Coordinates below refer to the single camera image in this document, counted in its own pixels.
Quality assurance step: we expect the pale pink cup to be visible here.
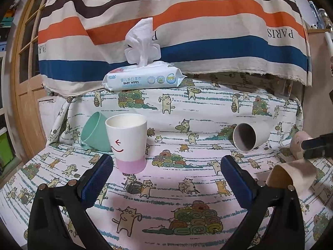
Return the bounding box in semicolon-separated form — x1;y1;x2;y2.
290;131;314;160

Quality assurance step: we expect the wooden glass door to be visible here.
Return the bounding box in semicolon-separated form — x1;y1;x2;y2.
10;0;56;159

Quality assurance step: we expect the white wet wipe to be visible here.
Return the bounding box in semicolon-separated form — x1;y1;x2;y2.
124;18;161;67

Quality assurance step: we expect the tan cup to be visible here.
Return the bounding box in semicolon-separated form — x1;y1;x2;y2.
265;159;317;194

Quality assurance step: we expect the striped cloth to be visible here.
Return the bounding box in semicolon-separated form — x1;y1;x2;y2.
38;0;313;97

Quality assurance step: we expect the clear plastic bottle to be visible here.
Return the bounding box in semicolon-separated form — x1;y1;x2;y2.
318;8;333;31

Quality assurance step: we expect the white cup with pink base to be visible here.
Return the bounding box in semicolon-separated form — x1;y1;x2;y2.
105;114;148;174

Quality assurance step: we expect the grey cup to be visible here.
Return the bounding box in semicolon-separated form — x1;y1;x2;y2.
232;121;272;153

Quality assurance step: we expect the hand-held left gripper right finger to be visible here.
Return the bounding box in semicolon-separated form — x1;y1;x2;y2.
220;155;306;250

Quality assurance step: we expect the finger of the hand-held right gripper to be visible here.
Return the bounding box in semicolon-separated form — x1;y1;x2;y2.
302;133;333;160

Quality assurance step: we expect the green storage bin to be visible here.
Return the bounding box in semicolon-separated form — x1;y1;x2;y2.
0;132;13;168

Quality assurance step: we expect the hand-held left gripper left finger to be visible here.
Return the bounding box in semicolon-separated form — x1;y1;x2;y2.
27;154;115;250

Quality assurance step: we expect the baby wipes pack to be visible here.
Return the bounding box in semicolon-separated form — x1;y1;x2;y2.
101;61;188;92

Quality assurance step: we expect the mint green cup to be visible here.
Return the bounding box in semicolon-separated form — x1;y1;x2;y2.
80;111;113;153

